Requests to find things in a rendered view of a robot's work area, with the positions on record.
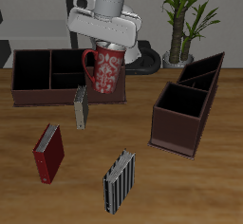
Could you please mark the red patterned mug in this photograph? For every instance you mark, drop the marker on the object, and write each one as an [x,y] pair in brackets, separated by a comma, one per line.
[106,69]

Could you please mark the black and grey striped book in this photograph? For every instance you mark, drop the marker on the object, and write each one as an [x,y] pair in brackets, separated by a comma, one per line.
[120,180]

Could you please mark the dark brown desk caddy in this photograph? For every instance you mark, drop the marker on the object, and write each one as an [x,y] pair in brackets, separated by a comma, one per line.
[50,76]
[183,114]

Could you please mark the red book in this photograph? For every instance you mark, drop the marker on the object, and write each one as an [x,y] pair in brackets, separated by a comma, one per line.
[49,155]

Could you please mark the green pot plant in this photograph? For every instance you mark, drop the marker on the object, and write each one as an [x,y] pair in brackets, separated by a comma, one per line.
[186,22]

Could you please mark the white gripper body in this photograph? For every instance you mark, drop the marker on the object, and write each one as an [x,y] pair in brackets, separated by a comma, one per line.
[101,27]

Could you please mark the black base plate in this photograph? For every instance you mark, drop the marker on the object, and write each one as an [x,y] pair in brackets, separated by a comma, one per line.
[147,61]

